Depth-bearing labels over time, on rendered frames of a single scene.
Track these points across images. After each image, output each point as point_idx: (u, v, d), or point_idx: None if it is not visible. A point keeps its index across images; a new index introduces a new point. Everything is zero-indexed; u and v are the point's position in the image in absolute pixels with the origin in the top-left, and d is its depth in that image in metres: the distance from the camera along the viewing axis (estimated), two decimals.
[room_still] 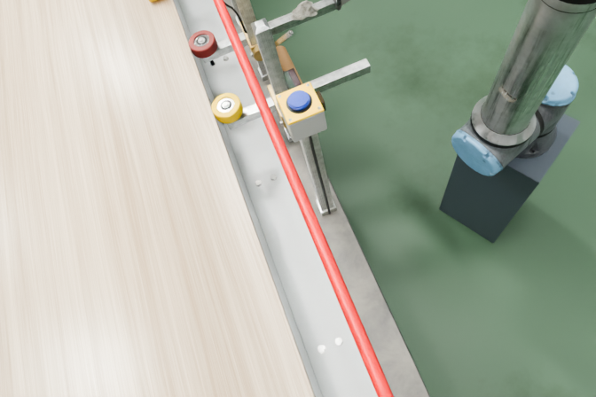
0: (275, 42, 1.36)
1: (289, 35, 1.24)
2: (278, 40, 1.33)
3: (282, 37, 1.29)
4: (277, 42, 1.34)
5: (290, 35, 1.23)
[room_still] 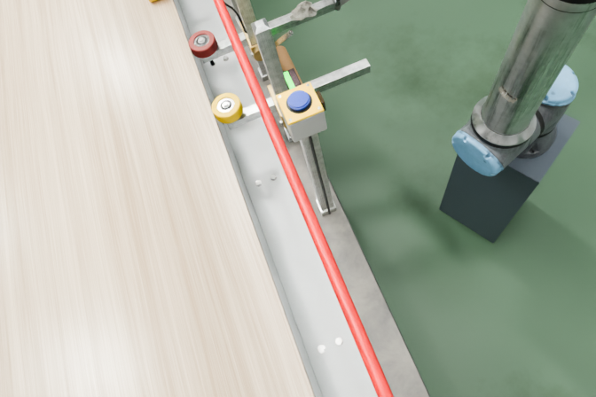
0: (275, 42, 1.36)
1: (289, 35, 1.24)
2: (278, 40, 1.33)
3: (282, 37, 1.29)
4: (277, 42, 1.34)
5: (290, 35, 1.23)
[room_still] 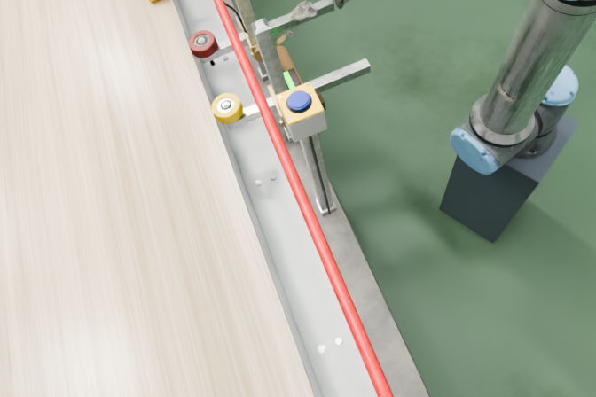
0: (275, 42, 1.36)
1: (289, 35, 1.24)
2: (278, 40, 1.33)
3: (282, 37, 1.29)
4: (277, 42, 1.34)
5: (290, 35, 1.23)
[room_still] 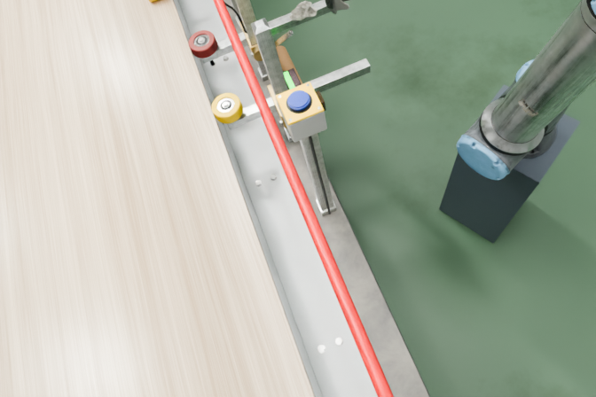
0: (275, 42, 1.36)
1: (289, 35, 1.24)
2: (278, 40, 1.33)
3: (282, 37, 1.29)
4: (277, 42, 1.34)
5: (290, 35, 1.23)
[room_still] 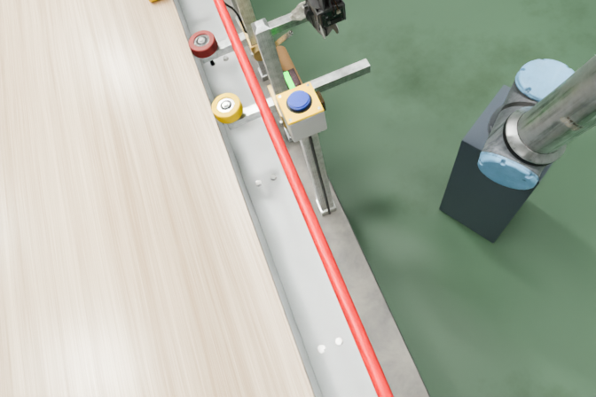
0: (275, 42, 1.36)
1: (289, 35, 1.24)
2: (278, 40, 1.33)
3: (282, 37, 1.29)
4: (277, 42, 1.34)
5: (290, 35, 1.23)
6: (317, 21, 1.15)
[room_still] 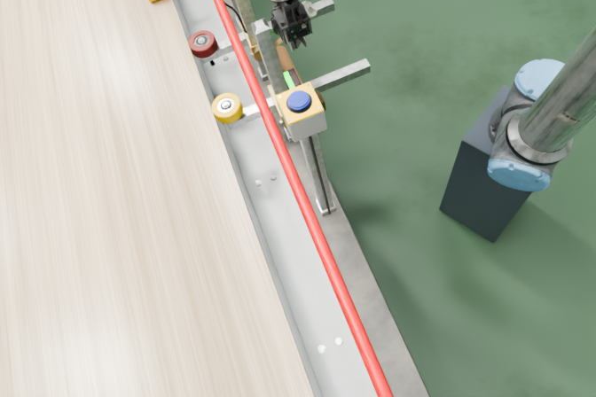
0: (275, 42, 1.36)
1: None
2: (278, 40, 1.33)
3: None
4: (277, 42, 1.34)
5: None
6: (285, 35, 1.15)
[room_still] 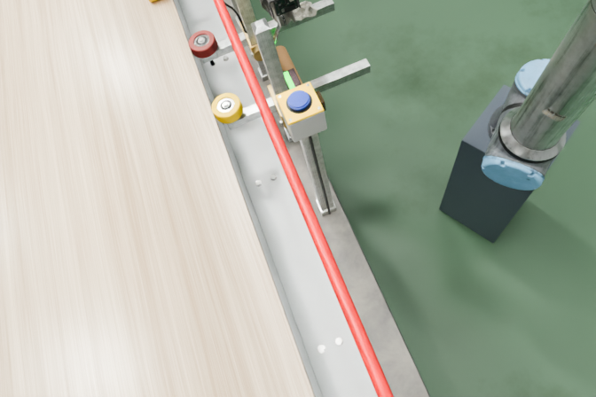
0: (273, 38, 1.36)
1: (282, 17, 1.24)
2: (275, 33, 1.33)
3: (278, 26, 1.29)
4: (274, 35, 1.34)
5: (282, 16, 1.23)
6: (273, 10, 1.15)
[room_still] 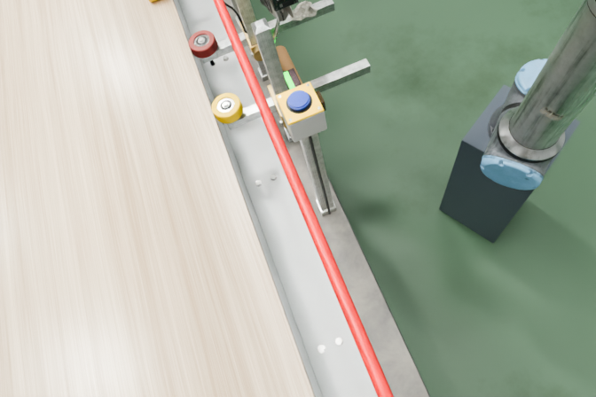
0: (272, 37, 1.36)
1: (280, 12, 1.24)
2: (274, 31, 1.33)
3: (276, 23, 1.29)
4: (273, 34, 1.34)
5: (280, 11, 1.23)
6: (271, 4, 1.15)
